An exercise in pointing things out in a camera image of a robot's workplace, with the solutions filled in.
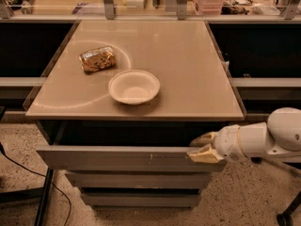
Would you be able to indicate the black office chair base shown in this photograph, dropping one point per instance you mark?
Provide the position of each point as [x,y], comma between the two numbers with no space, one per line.
[284,219]

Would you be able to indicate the grey top drawer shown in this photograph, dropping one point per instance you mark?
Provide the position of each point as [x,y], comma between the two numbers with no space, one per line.
[154,146]

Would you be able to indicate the grey metal post right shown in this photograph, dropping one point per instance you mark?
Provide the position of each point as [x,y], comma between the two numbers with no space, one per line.
[181,9]

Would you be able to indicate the dark objects on shelf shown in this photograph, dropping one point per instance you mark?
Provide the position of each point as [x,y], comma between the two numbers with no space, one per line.
[25,6]

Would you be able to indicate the grey middle drawer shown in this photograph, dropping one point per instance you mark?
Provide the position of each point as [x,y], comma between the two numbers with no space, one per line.
[138,180]

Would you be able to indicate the grey bottom drawer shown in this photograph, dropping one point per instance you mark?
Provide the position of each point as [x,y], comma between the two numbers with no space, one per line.
[140,200]

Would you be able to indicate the grey metal post left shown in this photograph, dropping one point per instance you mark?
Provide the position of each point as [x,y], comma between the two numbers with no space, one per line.
[109,9]

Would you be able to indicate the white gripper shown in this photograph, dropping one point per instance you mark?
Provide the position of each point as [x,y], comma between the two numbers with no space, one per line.
[228,142]

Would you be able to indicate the grey drawer cabinet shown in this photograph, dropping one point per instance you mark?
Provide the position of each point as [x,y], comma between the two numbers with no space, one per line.
[194,86]

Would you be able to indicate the wrapped snack package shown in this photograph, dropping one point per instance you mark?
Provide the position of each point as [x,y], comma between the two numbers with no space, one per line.
[98,59]

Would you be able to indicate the white paper bowl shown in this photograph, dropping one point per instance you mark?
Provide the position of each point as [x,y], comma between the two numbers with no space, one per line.
[133,87]

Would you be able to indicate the grey metal post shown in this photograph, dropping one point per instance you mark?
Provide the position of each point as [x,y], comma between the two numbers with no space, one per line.
[109,9]
[181,9]

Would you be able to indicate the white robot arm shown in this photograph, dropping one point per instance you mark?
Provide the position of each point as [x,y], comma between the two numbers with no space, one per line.
[279,138]

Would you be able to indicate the grey drawer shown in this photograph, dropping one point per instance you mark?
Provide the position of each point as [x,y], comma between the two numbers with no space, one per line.
[138,180]
[140,200]
[154,146]

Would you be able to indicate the black table leg frame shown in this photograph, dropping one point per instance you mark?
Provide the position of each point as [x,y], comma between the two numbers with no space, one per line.
[40,193]

